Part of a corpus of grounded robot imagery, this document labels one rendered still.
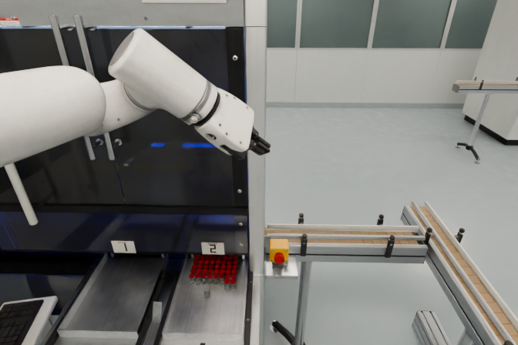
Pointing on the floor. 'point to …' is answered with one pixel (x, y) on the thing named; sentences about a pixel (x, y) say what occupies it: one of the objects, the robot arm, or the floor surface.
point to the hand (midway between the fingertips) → (259, 145)
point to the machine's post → (255, 77)
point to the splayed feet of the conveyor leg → (282, 331)
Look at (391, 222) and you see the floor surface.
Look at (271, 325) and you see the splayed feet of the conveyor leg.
